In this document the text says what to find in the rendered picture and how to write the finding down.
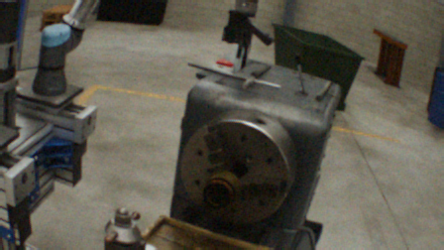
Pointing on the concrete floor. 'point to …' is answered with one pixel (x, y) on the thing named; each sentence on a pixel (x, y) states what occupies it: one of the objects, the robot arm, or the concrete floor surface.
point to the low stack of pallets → (55, 16)
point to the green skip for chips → (317, 57)
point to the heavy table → (389, 58)
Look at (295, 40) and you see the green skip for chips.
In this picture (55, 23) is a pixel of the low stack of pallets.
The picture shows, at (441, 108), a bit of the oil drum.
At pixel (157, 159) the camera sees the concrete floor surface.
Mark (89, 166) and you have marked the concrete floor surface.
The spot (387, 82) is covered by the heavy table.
